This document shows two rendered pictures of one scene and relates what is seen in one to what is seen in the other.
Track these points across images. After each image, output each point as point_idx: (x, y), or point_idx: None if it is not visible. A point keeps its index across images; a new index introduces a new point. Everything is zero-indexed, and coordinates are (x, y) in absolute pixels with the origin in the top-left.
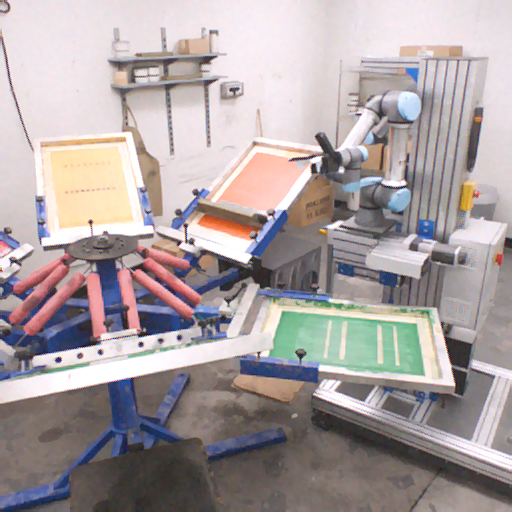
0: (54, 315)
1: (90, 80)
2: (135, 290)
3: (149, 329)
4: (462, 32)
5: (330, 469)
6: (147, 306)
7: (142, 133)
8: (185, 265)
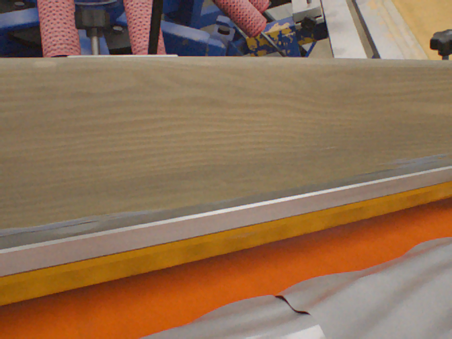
0: (170, 20)
1: None
2: (114, 42)
3: (2, 56)
4: None
5: None
6: (13, 20)
7: None
8: (42, 46)
